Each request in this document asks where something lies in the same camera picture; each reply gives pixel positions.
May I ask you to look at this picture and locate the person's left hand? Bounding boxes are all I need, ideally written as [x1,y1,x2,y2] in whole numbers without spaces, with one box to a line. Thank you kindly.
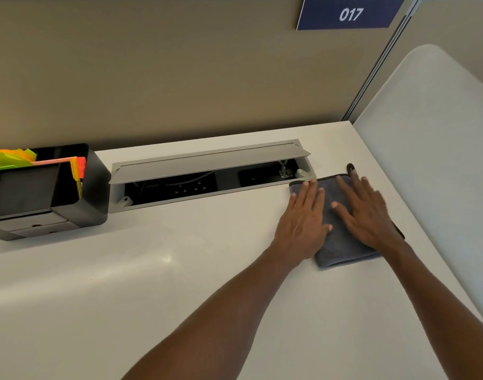
[271,179,333,268]

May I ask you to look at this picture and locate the person's right hand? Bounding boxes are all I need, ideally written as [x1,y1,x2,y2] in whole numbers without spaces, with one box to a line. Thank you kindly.
[330,169,405,254]

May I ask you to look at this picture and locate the grey microfibre cloth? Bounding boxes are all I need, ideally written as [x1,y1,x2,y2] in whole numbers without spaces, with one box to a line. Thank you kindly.
[289,164,405,269]

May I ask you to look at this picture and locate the person's right forearm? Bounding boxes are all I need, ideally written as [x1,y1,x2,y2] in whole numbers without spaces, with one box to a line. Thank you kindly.
[382,238,483,380]

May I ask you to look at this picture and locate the person's left forearm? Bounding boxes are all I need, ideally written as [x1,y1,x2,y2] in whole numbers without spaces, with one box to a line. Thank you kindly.
[121,245,303,380]

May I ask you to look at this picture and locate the short black power socket strip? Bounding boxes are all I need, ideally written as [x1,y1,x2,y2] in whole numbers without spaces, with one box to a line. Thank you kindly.
[238,159,299,187]

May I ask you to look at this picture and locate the long black power socket strip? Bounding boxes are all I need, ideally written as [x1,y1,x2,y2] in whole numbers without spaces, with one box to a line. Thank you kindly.
[125,172,218,205]

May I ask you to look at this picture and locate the blue desk number sign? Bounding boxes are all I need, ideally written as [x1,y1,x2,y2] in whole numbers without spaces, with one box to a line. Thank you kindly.
[296,0,405,31]

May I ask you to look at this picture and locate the black desk organizer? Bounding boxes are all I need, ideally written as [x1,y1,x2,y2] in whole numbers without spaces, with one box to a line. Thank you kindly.
[0,143,112,242]

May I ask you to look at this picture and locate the yellow pen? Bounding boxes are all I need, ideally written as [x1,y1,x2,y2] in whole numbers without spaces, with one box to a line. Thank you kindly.
[70,158,84,201]

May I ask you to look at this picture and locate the orange pink sticky flags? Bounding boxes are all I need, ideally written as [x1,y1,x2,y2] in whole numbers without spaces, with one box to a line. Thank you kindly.
[31,156,87,179]

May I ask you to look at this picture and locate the green sticky notes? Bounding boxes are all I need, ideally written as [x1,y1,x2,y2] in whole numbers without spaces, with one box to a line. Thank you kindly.
[0,149,37,172]

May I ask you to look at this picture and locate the grey desk cable tray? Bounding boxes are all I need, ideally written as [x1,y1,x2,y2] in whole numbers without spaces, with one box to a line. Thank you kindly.
[108,156,317,214]

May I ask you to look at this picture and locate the grey cable tray lid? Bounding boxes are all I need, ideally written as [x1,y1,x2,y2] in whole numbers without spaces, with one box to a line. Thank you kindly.
[109,139,311,185]

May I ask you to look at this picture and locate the aluminium partition post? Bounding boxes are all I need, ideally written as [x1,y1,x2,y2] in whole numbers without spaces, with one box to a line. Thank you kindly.
[342,0,436,122]

